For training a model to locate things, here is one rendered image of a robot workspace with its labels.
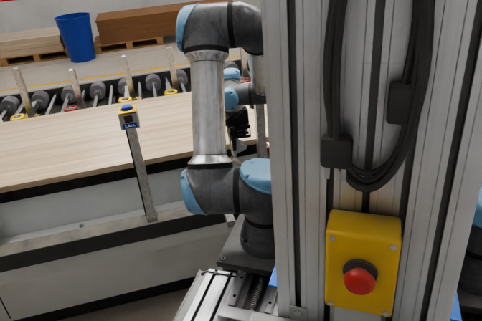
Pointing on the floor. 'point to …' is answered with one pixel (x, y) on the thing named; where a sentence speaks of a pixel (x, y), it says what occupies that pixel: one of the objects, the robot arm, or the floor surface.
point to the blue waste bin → (77, 36)
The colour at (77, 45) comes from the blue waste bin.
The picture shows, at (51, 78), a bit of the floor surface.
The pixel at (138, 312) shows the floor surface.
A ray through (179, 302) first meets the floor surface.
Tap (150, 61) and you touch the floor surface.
